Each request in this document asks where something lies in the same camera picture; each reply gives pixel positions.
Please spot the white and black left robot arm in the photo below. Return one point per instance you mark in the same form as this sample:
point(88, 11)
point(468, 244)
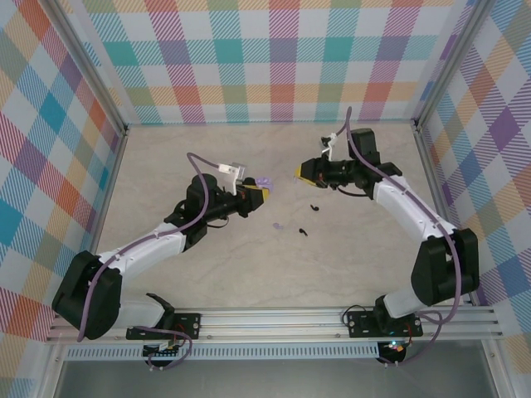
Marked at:
point(141, 253)

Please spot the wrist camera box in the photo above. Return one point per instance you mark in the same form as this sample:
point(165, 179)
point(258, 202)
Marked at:
point(237, 170)
point(329, 143)

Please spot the grey metal sheet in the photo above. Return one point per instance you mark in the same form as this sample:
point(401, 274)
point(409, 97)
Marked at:
point(269, 379)

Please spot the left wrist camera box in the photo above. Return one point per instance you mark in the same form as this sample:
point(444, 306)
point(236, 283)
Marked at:
point(237, 170)

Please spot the right small electronics board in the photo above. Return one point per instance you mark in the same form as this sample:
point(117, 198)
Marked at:
point(394, 348)

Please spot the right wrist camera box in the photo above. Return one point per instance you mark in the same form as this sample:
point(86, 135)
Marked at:
point(329, 143)

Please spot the small black screw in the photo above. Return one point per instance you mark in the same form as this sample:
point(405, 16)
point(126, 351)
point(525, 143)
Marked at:
point(303, 231)

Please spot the aluminium corner post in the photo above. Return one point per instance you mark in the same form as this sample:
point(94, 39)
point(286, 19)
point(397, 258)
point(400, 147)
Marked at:
point(450, 62)
point(91, 66)

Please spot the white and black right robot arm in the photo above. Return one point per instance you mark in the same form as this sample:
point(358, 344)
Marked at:
point(415, 207)

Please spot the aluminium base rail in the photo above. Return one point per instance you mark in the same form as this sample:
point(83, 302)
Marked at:
point(269, 321)

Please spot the aluminium right corner post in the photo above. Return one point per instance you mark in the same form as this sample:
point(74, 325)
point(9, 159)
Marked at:
point(450, 62)

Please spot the aluminium right side rail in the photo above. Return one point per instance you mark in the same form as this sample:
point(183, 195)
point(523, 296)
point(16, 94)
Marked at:
point(435, 182)

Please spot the earbud charging case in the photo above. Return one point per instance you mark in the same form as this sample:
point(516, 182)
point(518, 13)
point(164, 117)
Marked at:
point(264, 181)

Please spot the small electronics board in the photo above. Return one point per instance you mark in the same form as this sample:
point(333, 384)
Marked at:
point(164, 350)
point(394, 348)

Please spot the purple round case cover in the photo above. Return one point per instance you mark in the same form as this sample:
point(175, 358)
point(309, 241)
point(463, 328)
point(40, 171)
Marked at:
point(277, 226)

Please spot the aluminium left side rail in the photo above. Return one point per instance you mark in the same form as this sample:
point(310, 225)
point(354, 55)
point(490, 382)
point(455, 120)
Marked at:
point(108, 186)

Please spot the aluminium left corner post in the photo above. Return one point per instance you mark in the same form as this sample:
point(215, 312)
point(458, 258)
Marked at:
point(91, 66)

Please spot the left small electronics board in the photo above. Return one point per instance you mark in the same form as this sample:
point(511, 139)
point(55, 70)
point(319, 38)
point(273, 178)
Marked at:
point(164, 350)

